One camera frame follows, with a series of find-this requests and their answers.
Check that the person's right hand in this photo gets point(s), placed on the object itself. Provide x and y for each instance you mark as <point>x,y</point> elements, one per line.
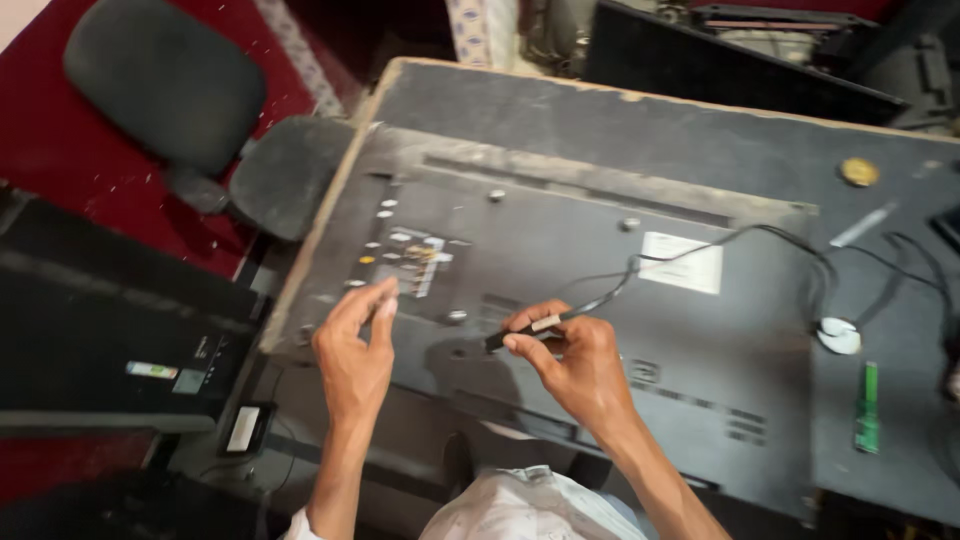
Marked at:
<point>581,367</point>

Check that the person's left hand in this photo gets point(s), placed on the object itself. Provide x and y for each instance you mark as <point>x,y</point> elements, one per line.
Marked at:
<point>352,360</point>

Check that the black flat television back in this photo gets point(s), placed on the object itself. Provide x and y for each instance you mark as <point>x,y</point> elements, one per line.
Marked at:
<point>555,315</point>

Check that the small black power adapter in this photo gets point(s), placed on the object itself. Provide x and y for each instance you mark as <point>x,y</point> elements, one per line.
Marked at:
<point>244,429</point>

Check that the person's white shirt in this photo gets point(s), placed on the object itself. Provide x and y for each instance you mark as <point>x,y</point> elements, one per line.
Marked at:
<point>525,506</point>

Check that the black television on floor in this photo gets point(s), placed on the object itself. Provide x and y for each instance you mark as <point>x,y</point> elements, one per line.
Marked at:
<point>112,330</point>

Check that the white round tape roll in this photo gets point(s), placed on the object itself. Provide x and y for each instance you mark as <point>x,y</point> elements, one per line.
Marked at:
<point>838,335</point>

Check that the black office chair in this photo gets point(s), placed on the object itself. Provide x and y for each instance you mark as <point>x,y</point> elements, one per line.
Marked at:
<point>202,120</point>

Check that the green circuit board strip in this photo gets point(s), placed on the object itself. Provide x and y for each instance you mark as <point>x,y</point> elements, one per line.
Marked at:
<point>868,409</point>

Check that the grey metal tool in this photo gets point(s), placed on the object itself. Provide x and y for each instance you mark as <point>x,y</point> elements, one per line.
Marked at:
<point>862,225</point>

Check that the black television leaning behind table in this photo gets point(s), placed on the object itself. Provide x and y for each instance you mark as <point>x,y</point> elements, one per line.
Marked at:
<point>735,75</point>

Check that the red patterned carpet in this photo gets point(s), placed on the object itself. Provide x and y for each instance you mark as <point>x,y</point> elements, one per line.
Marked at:
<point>90,150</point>

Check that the round brass cap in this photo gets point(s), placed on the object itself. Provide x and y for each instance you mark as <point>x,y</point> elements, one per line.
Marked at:
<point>859,172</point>

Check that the white patterned cloth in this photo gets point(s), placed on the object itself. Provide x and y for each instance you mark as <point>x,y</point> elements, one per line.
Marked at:
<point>480,30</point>

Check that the grey electronics clutter behind table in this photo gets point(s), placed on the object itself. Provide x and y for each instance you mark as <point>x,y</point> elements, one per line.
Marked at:
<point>750,34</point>

